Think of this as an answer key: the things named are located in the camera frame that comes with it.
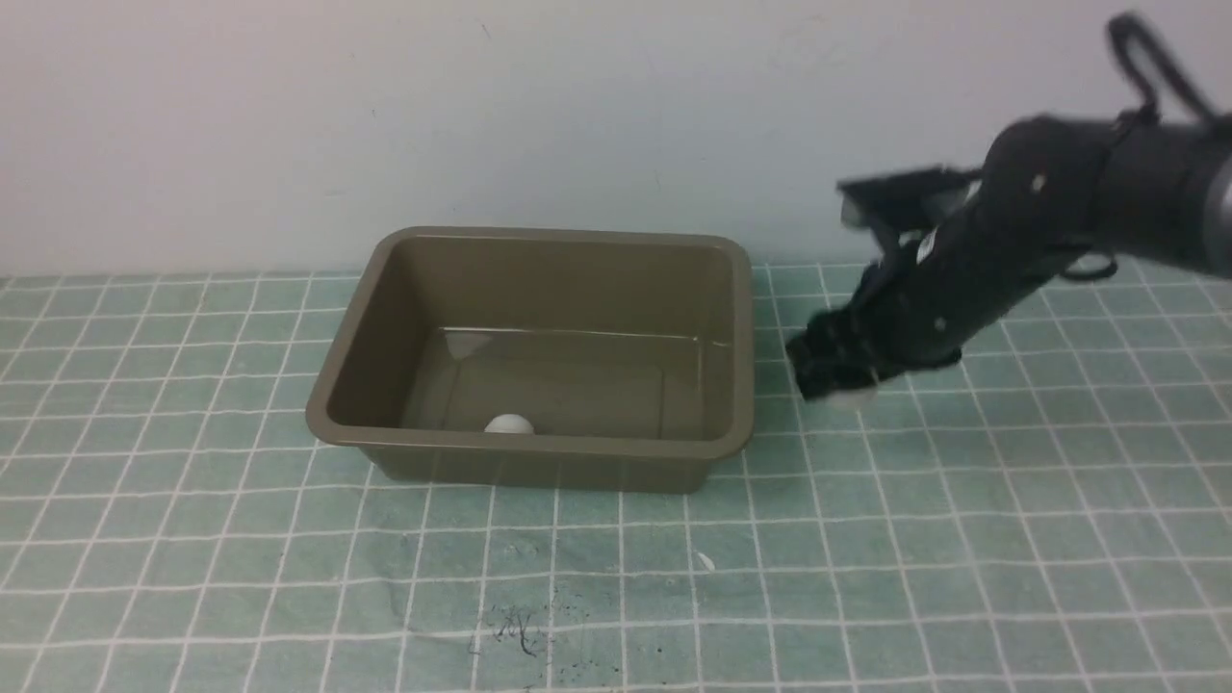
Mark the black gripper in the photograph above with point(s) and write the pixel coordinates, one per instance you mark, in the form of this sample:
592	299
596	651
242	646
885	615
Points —
916	310

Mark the white ping-pong ball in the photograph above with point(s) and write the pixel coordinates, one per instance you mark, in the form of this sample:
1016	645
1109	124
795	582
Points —
510	424
853	399

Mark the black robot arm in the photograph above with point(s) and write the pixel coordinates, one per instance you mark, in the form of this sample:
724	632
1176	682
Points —
1054	199

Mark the olive green plastic bin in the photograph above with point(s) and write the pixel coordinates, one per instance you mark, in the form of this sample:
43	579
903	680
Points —
632	354

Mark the green checkered table cloth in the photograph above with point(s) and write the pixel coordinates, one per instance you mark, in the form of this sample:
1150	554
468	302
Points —
1050	516

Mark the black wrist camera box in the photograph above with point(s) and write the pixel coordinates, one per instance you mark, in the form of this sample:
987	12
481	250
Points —
896	204

